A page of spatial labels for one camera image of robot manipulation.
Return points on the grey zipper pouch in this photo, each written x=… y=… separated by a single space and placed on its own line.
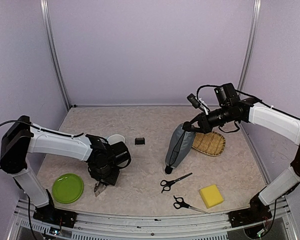
x=179 y=146

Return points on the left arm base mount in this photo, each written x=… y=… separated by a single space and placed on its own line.
x=60 y=217

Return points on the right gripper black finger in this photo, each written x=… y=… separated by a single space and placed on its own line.
x=196 y=120
x=193 y=129

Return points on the yellow sponge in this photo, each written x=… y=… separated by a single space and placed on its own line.
x=211 y=196

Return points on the black handled scissors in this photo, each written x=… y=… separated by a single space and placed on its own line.
x=180 y=203
x=167 y=184

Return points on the gold black hair clipper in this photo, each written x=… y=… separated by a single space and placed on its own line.
x=99 y=187

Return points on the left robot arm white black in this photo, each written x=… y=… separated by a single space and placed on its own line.
x=104 y=160

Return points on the light blue cup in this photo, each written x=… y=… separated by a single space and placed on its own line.
x=116 y=138

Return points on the right aluminium corner post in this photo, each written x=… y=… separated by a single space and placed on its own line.
x=250 y=43

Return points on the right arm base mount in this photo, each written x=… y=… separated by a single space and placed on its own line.
x=247 y=216

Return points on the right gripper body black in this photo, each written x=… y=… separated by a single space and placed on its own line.
x=208 y=125

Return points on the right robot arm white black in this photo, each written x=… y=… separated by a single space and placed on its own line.
x=251 y=110

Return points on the aluminium front rail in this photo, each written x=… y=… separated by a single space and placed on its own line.
x=197 y=226

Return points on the green plastic plate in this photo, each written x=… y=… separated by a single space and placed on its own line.
x=67 y=188

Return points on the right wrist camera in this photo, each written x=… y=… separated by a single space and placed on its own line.
x=193 y=100

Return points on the black clipper comb guard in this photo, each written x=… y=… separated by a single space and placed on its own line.
x=139 y=141

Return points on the woven bamboo tray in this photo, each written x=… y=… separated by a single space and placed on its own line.
x=211 y=144

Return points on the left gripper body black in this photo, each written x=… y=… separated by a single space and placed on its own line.
x=106 y=176

